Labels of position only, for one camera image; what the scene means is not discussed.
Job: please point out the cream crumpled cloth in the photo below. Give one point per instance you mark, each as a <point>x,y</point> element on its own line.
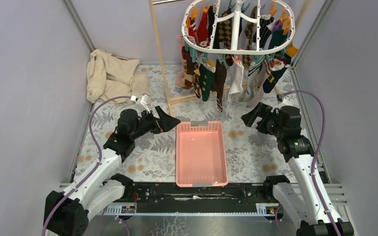
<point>110,76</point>

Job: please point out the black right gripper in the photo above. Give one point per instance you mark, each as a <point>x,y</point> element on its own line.
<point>261,110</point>

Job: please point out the navy santa sock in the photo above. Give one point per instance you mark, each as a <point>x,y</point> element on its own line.
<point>275,69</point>

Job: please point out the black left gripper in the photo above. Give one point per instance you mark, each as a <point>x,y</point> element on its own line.
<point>166,123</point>

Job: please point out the grey sock with stripes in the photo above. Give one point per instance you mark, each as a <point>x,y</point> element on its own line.
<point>253,93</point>

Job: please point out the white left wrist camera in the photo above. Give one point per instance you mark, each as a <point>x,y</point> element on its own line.
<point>142,102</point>

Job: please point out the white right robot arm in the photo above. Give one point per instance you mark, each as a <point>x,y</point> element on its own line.
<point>312,213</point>

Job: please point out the mustard yellow sock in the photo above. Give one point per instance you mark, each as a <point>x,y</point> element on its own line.
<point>291,51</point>

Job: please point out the red sock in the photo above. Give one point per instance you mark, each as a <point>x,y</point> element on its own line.
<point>202,31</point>

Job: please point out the wooden hanger stand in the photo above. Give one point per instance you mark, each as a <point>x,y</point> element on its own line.
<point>175,100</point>

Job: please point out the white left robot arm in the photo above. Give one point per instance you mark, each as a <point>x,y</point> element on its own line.
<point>68,212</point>

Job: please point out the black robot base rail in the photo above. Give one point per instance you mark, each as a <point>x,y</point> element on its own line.
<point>167,198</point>

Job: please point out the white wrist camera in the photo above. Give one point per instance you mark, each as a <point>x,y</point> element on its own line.
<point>142,102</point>
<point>283,101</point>

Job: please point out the white round clip hanger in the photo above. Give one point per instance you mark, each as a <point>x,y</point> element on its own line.
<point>287,19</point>

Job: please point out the pink plastic basket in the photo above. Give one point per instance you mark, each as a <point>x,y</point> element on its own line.
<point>200,154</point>

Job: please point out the green dotted sock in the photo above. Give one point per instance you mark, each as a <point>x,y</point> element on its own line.
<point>205,80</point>

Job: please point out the white sock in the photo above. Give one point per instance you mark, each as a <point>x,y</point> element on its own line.
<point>236,78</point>

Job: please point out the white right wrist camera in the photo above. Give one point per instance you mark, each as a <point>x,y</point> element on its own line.
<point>283,101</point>

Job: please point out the brown argyle sock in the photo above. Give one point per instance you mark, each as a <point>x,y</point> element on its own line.
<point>225,35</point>

